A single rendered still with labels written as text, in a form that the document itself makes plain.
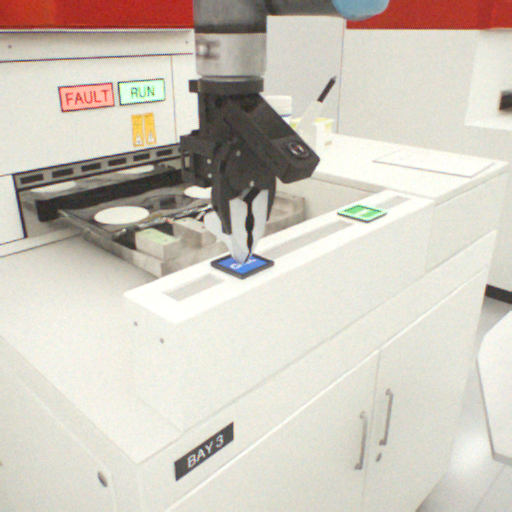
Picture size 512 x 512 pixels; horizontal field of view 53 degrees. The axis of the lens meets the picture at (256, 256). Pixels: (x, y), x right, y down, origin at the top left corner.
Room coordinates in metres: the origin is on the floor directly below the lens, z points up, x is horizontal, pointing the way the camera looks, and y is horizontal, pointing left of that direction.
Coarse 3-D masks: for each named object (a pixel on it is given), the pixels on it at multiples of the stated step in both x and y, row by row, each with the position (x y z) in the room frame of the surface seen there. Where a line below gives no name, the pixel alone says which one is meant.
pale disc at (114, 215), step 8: (112, 208) 0.96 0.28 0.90; (120, 208) 0.96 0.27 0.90; (128, 208) 0.96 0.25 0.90; (136, 208) 0.96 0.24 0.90; (96, 216) 0.92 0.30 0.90; (104, 216) 0.92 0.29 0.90; (112, 216) 0.92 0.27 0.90; (120, 216) 0.92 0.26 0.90; (128, 216) 0.92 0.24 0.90; (136, 216) 0.92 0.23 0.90; (144, 216) 0.92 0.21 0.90
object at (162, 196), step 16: (176, 176) 1.20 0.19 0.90; (96, 192) 1.07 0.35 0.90; (112, 192) 1.07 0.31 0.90; (128, 192) 1.07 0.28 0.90; (144, 192) 1.07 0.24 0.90; (160, 192) 1.07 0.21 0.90; (176, 192) 1.07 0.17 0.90; (64, 208) 0.96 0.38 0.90; (80, 208) 0.97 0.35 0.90; (96, 208) 0.97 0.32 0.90; (144, 208) 0.96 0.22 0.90; (160, 208) 0.97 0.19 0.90; (176, 208) 0.97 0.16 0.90; (96, 224) 0.87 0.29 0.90; (112, 224) 0.87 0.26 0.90; (128, 224) 0.87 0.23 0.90
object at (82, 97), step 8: (72, 88) 1.04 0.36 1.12; (80, 88) 1.05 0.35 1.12; (88, 88) 1.07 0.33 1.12; (96, 88) 1.08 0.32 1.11; (104, 88) 1.09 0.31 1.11; (64, 96) 1.03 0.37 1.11; (72, 96) 1.04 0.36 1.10; (80, 96) 1.05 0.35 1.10; (88, 96) 1.06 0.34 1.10; (96, 96) 1.08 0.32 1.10; (104, 96) 1.09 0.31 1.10; (64, 104) 1.03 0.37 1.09; (72, 104) 1.04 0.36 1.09; (80, 104) 1.05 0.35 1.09; (88, 104) 1.06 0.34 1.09; (96, 104) 1.08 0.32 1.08; (104, 104) 1.09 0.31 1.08
